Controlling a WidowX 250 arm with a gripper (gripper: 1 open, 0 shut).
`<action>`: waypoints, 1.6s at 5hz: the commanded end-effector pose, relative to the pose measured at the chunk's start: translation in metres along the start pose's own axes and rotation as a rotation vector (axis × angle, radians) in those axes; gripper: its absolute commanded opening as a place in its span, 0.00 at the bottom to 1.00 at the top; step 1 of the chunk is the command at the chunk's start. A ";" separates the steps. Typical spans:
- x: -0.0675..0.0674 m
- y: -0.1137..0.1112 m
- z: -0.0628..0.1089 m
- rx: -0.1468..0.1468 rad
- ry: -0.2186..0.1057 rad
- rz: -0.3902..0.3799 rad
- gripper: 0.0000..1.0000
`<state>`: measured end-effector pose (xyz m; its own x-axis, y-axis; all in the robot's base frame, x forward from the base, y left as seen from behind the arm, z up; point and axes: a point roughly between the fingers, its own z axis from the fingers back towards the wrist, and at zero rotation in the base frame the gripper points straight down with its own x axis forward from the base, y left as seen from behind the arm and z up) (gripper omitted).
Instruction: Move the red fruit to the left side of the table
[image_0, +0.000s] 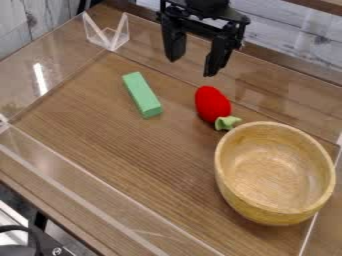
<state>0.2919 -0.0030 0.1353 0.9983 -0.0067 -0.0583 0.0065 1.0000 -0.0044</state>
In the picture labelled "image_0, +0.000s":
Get black table clamp bracket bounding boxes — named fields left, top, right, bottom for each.
left=29, top=211, right=76, bottom=256

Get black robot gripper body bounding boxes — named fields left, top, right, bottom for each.
left=158, top=0, right=251, bottom=38

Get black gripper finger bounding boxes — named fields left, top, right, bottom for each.
left=203, top=34, right=235, bottom=77
left=160, top=15, right=187, bottom=62

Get green rectangular block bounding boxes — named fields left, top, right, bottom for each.
left=123, top=72, right=163, bottom=119

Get red plush strawberry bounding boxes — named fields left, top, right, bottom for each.
left=195, top=86, right=242, bottom=131

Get wooden bowl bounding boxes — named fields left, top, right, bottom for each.
left=214, top=121, right=337, bottom=226

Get clear acrylic tray walls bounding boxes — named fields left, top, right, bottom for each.
left=0, top=6, right=342, bottom=256

